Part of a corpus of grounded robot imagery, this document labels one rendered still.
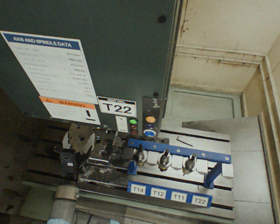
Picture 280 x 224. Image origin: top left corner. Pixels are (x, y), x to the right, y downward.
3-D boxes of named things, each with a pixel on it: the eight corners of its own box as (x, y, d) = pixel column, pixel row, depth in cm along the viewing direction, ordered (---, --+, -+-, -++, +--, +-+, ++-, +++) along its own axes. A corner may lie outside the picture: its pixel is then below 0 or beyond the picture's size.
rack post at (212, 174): (213, 189, 118) (232, 172, 93) (203, 187, 118) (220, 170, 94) (213, 171, 123) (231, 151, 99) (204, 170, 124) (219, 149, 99)
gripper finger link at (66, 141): (64, 138, 88) (68, 158, 84) (59, 132, 83) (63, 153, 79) (72, 136, 89) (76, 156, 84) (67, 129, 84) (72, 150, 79)
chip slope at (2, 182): (42, 221, 134) (23, 214, 113) (-52, 201, 141) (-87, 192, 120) (86, 108, 183) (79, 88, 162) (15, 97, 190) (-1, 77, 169)
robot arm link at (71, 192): (51, 196, 69) (75, 198, 69) (54, 182, 72) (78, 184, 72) (58, 200, 76) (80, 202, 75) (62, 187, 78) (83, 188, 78)
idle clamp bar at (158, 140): (167, 149, 131) (169, 145, 126) (126, 146, 133) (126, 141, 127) (168, 141, 134) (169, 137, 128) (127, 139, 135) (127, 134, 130)
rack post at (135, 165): (136, 175, 122) (134, 155, 98) (127, 173, 123) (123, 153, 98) (139, 159, 128) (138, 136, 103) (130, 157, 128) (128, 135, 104)
